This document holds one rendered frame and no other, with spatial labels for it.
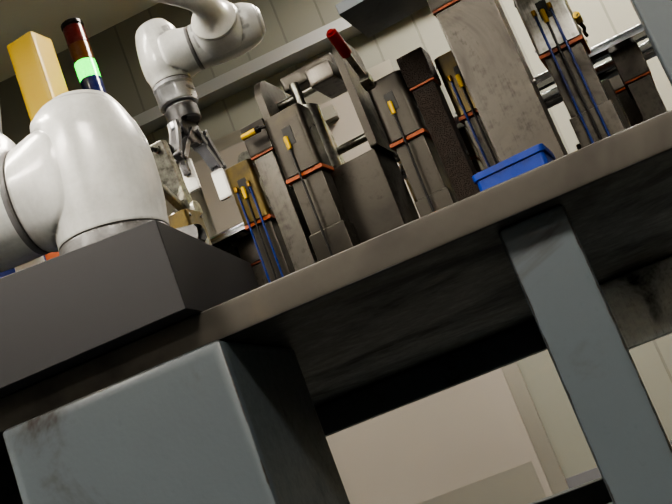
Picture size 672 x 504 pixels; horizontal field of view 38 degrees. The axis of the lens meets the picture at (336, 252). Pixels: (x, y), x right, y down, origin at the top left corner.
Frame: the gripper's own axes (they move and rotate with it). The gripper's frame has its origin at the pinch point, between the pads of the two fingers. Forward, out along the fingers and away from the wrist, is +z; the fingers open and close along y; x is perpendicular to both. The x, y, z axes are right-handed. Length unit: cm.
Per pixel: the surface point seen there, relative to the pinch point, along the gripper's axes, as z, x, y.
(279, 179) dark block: 13.3, -25.6, -24.6
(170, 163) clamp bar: -2.8, -1.7, -16.6
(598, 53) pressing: 13, -85, -6
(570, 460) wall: 95, -2, 243
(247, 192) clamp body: 12.3, -18.1, -23.1
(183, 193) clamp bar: 3.8, -1.7, -15.6
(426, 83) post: 10, -57, -24
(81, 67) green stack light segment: -77, 56, 60
